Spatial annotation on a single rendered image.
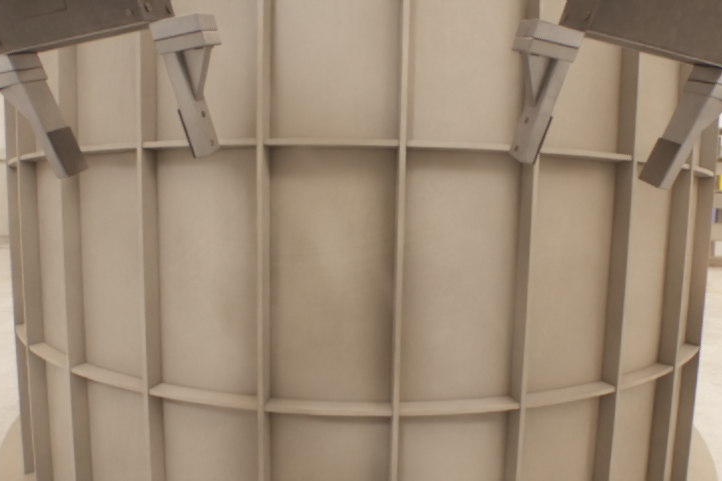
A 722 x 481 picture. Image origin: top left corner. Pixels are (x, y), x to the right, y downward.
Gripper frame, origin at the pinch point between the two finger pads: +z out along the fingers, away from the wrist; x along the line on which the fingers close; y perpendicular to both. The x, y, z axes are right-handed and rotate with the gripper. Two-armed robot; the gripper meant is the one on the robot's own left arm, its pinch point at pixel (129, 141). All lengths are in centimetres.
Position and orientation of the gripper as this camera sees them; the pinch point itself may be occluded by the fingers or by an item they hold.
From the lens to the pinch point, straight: 40.2
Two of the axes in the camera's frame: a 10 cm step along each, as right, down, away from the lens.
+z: 1.5, 8.8, 4.5
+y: 0.8, -4.6, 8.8
